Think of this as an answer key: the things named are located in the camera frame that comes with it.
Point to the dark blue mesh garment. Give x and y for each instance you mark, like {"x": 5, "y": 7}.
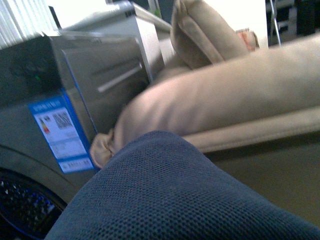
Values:
{"x": 160, "y": 187}

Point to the grey front-load washing machine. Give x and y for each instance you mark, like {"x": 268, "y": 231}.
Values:
{"x": 57, "y": 92}

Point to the beige sofa cushion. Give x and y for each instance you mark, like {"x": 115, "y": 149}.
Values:
{"x": 200, "y": 35}

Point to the blue energy label sticker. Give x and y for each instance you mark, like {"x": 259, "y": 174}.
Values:
{"x": 59, "y": 124}

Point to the beige sofa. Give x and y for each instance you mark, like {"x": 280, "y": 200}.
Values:
{"x": 267, "y": 95}

